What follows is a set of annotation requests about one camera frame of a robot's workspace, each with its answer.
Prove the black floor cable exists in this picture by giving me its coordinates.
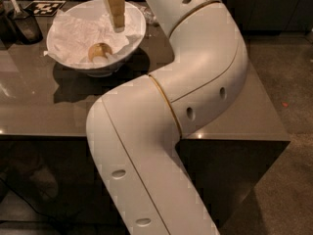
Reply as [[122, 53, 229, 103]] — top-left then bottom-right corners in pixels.
[[0, 176, 71, 235]]

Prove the white paper towel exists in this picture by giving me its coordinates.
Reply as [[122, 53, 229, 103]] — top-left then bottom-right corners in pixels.
[[43, 5, 144, 66]]

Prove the black cup with utensil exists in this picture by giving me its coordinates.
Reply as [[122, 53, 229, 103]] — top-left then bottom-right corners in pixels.
[[8, 0, 43, 44]]

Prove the white ceramic bowl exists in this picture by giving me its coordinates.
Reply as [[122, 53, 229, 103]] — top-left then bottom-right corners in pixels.
[[45, 0, 147, 78]]

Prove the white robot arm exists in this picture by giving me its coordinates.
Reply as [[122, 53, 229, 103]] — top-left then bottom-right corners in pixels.
[[86, 0, 248, 235]]

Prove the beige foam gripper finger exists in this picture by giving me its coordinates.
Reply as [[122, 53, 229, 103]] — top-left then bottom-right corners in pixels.
[[105, 0, 125, 31]]

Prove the yellow apple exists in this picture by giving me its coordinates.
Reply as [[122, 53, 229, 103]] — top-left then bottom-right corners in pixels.
[[88, 43, 112, 62]]

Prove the black white fiducial marker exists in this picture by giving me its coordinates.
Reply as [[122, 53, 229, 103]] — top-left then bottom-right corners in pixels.
[[25, 0, 65, 17]]

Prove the clear plastic water bottle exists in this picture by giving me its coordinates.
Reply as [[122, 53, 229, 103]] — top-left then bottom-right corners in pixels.
[[139, 6, 158, 25]]

